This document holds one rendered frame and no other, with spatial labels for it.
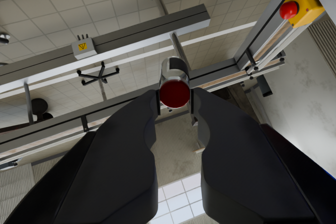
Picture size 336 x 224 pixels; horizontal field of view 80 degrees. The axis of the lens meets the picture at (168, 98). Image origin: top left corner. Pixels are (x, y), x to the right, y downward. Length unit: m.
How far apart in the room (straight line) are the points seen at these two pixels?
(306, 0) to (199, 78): 0.70
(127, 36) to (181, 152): 6.64
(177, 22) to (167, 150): 6.58
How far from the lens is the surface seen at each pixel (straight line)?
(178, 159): 7.65
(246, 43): 1.07
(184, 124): 7.76
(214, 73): 1.17
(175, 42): 1.27
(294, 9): 0.59
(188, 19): 1.34
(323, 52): 4.41
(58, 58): 1.38
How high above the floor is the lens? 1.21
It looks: 14 degrees down
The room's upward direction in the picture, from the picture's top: 160 degrees clockwise
